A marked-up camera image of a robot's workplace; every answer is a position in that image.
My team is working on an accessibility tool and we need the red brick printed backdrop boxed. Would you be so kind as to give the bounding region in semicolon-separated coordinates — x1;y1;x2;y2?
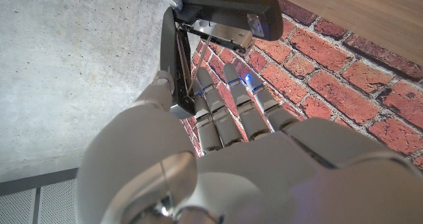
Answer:
180;0;423;170

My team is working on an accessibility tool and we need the black stapler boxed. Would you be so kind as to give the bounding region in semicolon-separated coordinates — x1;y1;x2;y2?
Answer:
160;0;284;120

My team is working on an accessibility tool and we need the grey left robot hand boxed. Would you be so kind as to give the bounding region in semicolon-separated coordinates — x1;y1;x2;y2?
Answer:
75;63;423;224

